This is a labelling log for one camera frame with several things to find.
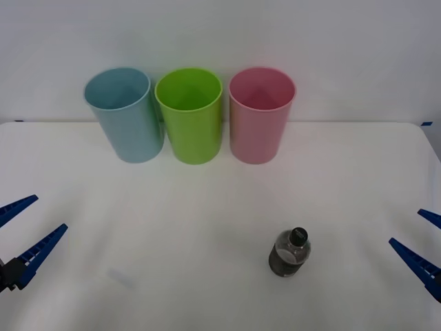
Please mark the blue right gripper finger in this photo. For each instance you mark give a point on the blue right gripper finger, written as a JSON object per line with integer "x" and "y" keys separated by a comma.
{"x": 418, "y": 263}
{"x": 432, "y": 217}

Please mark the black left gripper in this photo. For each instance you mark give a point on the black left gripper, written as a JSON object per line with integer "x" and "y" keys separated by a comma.
{"x": 2, "y": 279}

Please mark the small dark plastic bottle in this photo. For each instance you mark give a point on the small dark plastic bottle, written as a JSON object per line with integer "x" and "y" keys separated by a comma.
{"x": 289, "y": 257}

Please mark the pale blue plastic bin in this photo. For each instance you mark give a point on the pale blue plastic bin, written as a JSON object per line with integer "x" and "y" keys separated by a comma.
{"x": 132, "y": 134}

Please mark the green plastic bin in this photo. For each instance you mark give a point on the green plastic bin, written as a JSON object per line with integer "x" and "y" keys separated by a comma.
{"x": 194, "y": 138}

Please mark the pink plastic bin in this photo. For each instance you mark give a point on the pink plastic bin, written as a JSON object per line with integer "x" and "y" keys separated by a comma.
{"x": 255, "y": 138}

